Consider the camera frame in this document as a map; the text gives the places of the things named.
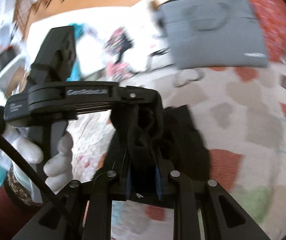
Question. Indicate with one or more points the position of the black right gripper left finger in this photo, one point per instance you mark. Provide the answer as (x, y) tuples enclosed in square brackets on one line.
[(83, 210)]

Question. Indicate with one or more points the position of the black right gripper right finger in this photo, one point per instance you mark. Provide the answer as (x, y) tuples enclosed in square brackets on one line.
[(203, 208)]

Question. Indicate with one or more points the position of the black pants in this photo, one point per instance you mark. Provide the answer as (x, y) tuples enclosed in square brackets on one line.
[(143, 134)]

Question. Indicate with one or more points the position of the maroon sleeve forearm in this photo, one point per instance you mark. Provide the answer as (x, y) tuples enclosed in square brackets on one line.
[(16, 207)]

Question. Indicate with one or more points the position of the white gloved left hand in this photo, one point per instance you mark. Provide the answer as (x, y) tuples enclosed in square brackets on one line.
[(57, 169)]

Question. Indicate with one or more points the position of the silhouette print cushion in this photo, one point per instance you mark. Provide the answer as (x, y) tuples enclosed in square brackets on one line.
[(118, 55)]

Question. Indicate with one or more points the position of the heart patterned quilt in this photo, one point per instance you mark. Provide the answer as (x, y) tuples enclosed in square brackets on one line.
[(241, 114)]

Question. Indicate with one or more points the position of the grey laptop bag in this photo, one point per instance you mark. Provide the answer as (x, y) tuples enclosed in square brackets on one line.
[(213, 33)]

